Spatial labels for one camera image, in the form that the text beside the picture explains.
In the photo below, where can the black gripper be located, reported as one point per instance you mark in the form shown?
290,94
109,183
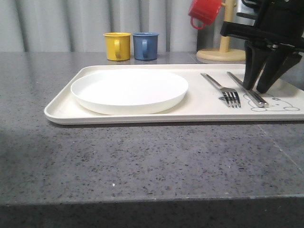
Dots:
277,22

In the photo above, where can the silver chopstick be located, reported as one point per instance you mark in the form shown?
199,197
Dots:
249,93
260,98

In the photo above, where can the silver fork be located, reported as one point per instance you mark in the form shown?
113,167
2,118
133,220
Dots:
230,95

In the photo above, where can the white round plate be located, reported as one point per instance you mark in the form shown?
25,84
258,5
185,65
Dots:
129,91

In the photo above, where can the wooden mug tree stand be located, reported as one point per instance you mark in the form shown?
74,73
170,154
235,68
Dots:
224,52

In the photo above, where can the red mug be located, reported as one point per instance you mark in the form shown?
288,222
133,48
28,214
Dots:
205,11

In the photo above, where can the blue mug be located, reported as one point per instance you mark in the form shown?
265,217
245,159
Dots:
145,45

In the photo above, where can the yellow mug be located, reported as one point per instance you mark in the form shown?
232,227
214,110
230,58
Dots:
118,46

